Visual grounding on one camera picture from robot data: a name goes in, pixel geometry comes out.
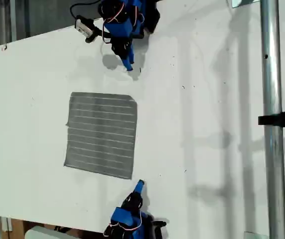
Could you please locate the black camera stalk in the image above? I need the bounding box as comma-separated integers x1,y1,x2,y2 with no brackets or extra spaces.
84,26,111,44

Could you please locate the black camera box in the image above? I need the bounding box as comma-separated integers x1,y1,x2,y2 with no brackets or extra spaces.
74,15,95,38

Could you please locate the black clamp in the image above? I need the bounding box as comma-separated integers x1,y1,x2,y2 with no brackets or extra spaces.
258,106,285,132

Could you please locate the red white servo wire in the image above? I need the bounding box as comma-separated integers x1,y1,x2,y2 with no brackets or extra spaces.
104,211,143,237
102,6,126,45

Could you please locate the white box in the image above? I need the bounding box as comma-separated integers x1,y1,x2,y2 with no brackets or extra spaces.
24,225,80,239

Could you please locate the black camera cable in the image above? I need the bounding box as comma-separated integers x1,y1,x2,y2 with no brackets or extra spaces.
70,0,101,19

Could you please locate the wooden table leg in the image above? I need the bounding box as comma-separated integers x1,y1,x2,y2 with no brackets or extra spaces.
1,217,25,239

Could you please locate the steel post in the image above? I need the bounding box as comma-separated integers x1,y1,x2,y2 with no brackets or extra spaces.
260,0,285,239

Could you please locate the grey striped towel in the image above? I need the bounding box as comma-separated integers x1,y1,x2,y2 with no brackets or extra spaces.
64,91,138,180

